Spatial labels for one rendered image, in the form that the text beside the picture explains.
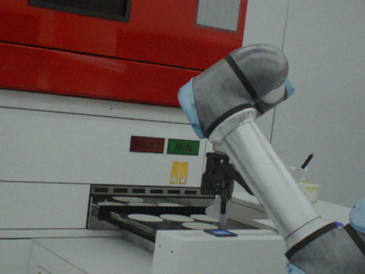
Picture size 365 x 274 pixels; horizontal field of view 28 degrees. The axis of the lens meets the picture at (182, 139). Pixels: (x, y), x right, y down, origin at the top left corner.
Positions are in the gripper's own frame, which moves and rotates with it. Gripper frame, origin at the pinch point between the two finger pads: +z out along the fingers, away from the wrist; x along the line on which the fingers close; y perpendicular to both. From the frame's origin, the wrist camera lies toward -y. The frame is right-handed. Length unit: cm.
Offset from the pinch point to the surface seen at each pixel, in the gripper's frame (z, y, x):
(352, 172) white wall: 3, -35, -294
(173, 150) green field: -17.4, 20.8, -16.6
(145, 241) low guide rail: 7.0, 20.6, 5.4
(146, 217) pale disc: 1.3, 22.5, 0.1
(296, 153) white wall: -7, 0, -257
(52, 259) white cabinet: 11.5, 39.6, 24.4
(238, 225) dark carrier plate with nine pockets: 1.4, -2.5, -10.8
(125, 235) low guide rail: 7.8, 28.6, -2.2
